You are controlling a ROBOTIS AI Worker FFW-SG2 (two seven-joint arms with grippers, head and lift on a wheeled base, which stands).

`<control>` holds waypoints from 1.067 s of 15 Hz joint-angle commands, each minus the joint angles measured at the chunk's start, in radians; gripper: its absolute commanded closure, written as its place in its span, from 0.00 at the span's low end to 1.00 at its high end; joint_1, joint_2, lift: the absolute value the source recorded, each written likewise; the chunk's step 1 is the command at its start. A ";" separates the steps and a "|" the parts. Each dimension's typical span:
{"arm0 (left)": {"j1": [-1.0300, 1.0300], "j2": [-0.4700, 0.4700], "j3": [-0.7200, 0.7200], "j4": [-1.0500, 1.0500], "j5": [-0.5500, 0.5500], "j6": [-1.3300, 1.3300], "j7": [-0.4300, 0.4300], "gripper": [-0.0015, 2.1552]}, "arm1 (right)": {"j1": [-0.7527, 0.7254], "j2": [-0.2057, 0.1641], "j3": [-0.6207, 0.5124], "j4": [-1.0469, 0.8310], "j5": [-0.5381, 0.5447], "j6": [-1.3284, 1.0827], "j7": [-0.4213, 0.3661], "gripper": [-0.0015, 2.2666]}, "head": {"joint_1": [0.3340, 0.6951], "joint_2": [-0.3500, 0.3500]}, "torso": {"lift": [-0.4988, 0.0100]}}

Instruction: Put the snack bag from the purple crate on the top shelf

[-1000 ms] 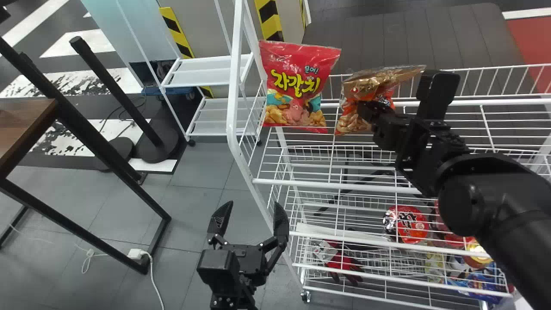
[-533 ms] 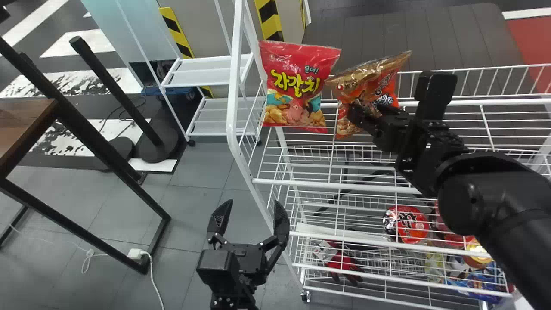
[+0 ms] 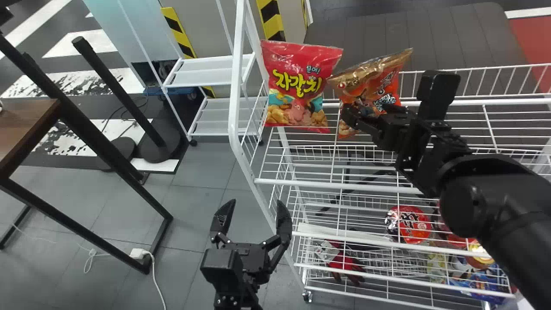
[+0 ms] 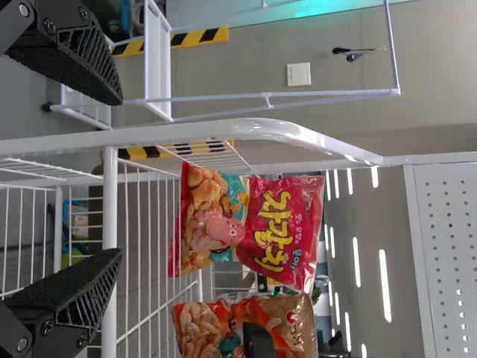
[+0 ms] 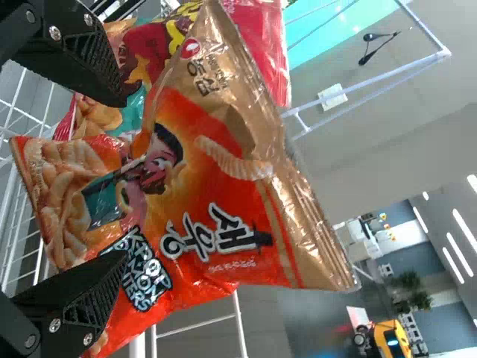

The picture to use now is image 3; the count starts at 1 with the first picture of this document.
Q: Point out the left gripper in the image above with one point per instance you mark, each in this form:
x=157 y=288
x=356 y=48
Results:
x=252 y=260

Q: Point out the white power strip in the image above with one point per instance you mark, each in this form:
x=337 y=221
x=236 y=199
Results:
x=138 y=253

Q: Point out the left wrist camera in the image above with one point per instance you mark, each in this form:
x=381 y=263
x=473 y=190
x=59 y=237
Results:
x=218 y=269

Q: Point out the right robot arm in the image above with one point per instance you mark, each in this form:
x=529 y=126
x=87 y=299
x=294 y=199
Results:
x=495 y=202

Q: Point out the orange snack packet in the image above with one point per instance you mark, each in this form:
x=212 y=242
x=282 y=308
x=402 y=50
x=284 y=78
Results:
x=370 y=82

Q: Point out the black post on round foot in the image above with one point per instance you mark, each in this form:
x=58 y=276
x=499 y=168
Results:
x=112 y=90

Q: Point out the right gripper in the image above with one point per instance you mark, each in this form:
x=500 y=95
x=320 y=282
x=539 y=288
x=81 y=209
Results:
x=394 y=129

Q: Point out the red black gloves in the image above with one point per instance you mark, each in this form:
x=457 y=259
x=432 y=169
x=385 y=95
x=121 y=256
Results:
x=344 y=262

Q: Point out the yellow noodle cup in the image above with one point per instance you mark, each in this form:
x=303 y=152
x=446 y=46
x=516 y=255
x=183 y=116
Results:
x=481 y=256

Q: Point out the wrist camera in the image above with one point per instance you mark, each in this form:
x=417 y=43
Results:
x=437 y=92
x=218 y=269

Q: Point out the yellow black striped post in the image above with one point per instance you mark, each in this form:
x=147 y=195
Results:
x=176 y=30
x=271 y=17

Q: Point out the red snack packet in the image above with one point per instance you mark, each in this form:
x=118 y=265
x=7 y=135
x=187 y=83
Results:
x=297 y=82

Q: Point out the red noodle cup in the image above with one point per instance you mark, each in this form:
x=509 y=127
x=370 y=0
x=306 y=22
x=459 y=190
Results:
x=411 y=224
x=460 y=241

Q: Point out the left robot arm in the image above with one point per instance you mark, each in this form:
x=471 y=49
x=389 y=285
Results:
x=236 y=301

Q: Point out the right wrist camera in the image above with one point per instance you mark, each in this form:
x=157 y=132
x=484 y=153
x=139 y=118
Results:
x=437 y=92

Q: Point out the brown side table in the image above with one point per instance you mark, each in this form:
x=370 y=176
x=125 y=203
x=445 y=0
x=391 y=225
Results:
x=21 y=129

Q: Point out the blue snack packet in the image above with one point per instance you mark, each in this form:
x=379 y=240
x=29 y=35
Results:
x=484 y=284

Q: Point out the white shelf trolley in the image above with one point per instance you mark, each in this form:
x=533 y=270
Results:
x=206 y=71

